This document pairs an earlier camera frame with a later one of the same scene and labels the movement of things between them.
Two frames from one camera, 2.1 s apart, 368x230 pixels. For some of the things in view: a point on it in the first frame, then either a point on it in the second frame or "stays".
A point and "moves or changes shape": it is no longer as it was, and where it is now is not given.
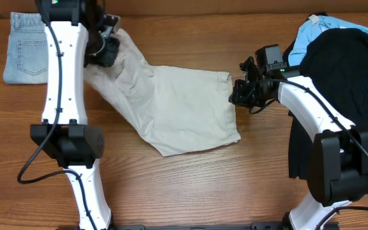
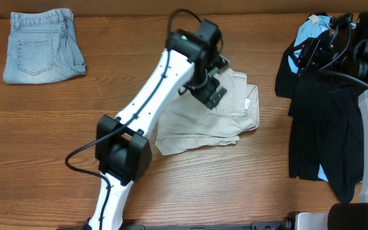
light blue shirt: (317, 23) stays
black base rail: (260, 225) stays
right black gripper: (239, 98) -> (312, 49)
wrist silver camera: (112, 24) -> (223, 64)
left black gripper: (110, 57) -> (204, 95)
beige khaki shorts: (181, 108) moves or changes shape
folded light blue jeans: (27, 59) stays
